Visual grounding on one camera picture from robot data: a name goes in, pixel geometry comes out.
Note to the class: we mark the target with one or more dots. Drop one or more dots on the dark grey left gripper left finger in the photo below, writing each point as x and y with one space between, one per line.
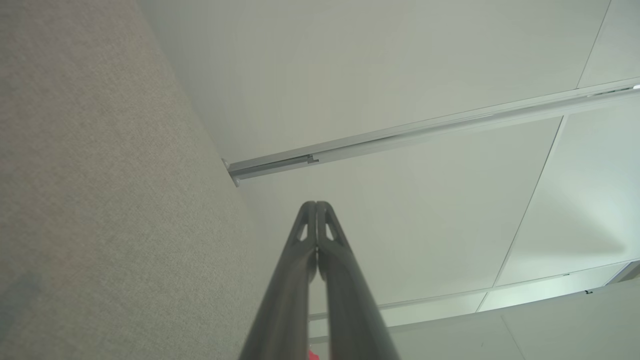
285 300

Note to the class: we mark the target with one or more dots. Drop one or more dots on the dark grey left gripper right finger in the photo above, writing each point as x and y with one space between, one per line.
350 310

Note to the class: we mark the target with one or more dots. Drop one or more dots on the red white Bulls jersey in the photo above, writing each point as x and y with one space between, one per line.
312 356

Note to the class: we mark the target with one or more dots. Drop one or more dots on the white metal ceiling rail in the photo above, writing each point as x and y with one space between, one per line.
400 137

